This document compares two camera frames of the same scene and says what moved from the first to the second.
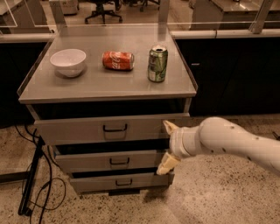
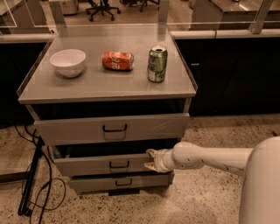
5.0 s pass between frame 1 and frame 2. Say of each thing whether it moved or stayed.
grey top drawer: stayed
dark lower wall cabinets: stayed
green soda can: stayed
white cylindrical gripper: moved
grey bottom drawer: stayed
